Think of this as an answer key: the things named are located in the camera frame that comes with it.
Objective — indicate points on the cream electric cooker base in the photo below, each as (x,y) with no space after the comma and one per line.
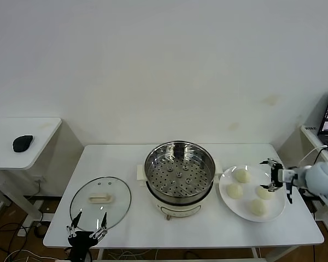
(177,210)

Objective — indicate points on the stainless steel steamer basket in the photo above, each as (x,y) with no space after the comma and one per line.
(180,174)

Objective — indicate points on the brown round floor object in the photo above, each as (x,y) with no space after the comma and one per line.
(39,231)

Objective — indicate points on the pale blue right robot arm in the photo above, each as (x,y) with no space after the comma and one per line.
(319,177)

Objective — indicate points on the white main work table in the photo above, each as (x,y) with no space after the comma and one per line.
(180,237)

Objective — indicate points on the white wall socket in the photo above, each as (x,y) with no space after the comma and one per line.
(39,180)

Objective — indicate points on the small printed label sticker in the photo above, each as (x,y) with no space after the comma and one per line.
(310,128)

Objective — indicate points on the white side table with mouse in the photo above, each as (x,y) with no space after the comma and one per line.
(5,161)

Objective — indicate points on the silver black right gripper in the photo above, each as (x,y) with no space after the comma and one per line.
(283,176)

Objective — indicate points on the black computer mouse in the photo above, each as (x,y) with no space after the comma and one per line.
(22,143)

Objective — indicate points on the white steamed baozi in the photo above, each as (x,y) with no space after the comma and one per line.
(264,193)
(258,208)
(234,191)
(242,175)

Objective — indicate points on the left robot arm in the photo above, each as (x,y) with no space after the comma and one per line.
(79,253)

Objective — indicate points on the white floor power strip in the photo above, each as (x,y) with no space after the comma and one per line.
(22,232)

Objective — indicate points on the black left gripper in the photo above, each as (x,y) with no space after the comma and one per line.
(80,238)

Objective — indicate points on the white round plate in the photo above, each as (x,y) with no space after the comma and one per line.
(276,210)

